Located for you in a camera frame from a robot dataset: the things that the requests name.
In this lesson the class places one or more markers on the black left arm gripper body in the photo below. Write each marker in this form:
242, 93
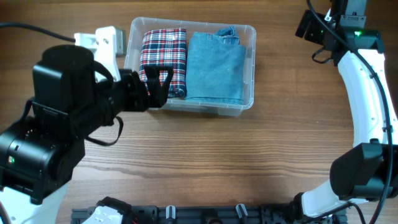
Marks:
132, 97

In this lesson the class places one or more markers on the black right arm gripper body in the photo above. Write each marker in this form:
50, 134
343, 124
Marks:
316, 32

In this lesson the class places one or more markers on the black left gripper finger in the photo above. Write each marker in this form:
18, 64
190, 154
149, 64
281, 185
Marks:
166, 84
153, 85

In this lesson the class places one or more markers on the red plaid shirt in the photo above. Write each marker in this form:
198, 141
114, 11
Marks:
166, 48

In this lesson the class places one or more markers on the blue denim garment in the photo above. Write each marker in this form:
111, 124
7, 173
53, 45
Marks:
215, 65

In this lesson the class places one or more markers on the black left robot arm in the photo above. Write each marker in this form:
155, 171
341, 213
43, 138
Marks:
74, 96

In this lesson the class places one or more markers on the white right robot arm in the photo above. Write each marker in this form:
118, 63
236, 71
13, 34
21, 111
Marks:
367, 172

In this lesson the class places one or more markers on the clear plastic storage bin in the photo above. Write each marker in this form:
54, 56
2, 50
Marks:
247, 34

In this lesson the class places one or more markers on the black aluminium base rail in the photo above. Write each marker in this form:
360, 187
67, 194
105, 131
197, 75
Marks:
198, 215

